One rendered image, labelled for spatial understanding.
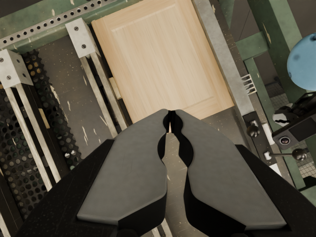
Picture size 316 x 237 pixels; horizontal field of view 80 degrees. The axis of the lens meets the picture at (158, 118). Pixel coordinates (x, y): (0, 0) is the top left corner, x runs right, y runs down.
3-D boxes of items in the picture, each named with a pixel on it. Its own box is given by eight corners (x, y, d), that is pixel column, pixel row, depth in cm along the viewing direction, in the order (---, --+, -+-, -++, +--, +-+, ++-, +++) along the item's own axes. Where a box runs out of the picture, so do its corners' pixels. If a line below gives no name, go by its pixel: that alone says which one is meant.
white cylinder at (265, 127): (272, 141, 72) (264, 122, 72) (276, 142, 69) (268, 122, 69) (264, 144, 72) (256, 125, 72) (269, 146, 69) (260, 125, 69)
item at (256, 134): (257, 116, 67) (257, 125, 55) (261, 126, 67) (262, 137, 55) (246, 120, 69) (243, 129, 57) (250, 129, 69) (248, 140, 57)
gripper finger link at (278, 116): (284, 108, 61) (307, 106, 52) (271, 121, 61) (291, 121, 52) (278, 101, 61) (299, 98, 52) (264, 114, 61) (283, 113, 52)
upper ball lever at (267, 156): (264, 148, 69) (306, 146, 57) (268, 157, 69) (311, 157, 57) (258, 152, 67) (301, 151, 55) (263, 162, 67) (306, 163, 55)
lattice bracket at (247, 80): (246, 75, 72) (249, 73, 69) (253, 92, 72) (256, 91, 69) (236, 79, 72) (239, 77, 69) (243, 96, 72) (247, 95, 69)
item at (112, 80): (114, 78, 72) (112, 76, 69) (122, 98, 72) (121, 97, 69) (107, 81, 72) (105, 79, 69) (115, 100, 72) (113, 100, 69)
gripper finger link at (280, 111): (285, 117, 56) (308, 117, 48) (280, 122, 56) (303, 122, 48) (274, 106, 56) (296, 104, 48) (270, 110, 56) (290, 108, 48)
